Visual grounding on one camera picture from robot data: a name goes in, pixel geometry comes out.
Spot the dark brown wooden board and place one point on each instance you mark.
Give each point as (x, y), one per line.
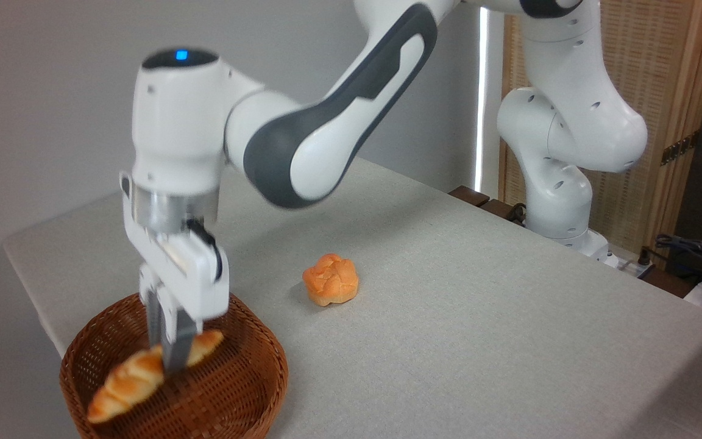
(479, 198)

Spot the white power strip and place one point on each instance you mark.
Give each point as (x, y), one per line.
(628, 263)

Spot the round knotted bread roll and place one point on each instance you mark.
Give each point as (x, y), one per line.
(331, 280)

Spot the white vertical light strip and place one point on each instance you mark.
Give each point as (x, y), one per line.
(481, 122)

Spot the brown wicker basket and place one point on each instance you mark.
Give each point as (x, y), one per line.
(229, 378)

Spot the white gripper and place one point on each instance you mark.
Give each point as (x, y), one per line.
(186, 274)

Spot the brass screen hinge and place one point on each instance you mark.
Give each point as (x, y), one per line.
(680, 147)

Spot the long braided bread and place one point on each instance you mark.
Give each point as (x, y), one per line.
(128, 381)

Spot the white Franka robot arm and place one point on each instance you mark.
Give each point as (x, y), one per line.
(326, 140)

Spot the grey tablecloth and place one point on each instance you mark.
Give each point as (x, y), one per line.
(479, 341)

